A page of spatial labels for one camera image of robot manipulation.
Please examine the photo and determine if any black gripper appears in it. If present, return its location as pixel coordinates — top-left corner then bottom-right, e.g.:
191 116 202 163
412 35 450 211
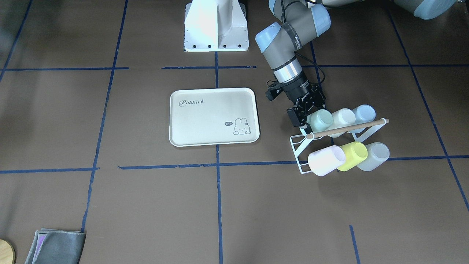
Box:
283 71 325 127

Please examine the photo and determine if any mint green cup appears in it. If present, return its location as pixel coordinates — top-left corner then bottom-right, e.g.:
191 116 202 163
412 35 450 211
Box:
307 109 333 133

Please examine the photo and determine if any cream rabbit tray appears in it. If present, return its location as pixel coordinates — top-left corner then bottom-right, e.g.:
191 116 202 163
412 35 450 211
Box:
169 87 260 147

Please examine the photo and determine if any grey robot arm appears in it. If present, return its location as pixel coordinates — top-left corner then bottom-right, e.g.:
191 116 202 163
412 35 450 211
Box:
256 0 468 126

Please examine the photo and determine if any cream white cup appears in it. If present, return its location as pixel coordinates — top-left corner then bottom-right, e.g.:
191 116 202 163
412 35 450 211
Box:
327 108 356 130

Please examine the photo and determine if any pink cup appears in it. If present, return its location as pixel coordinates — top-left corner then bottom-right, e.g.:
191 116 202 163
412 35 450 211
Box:
307 145 346 177

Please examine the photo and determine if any light blue cup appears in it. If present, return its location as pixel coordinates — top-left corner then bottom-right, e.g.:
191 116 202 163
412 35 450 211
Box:
352 104 376 125

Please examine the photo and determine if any yellow cup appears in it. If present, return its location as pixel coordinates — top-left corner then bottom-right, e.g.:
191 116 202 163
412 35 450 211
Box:
338 142 368 172

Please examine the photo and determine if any grey cup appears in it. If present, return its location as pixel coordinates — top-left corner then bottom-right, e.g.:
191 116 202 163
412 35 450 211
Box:
357 142 390 172

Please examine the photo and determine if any wooden rack rod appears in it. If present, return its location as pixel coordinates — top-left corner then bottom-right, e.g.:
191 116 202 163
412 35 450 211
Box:
305 118 389 139

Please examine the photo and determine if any folded grey cloth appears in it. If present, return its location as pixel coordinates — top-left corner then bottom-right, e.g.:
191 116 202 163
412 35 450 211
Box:
25 228 86 264

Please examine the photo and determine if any wooden stand with round base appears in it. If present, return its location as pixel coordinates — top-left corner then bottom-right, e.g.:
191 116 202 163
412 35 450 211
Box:
0 239 16 264

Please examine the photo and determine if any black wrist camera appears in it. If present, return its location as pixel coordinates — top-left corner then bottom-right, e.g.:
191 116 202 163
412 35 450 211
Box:
265 83 283 101

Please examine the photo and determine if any white wire cup rack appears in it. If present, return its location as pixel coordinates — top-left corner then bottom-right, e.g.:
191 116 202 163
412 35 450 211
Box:
289 118 389 175

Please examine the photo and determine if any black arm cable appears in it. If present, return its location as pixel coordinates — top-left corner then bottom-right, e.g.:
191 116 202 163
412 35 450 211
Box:
280 0 325 92

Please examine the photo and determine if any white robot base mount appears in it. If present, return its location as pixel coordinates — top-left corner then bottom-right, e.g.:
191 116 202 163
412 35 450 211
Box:
183 0 250 52

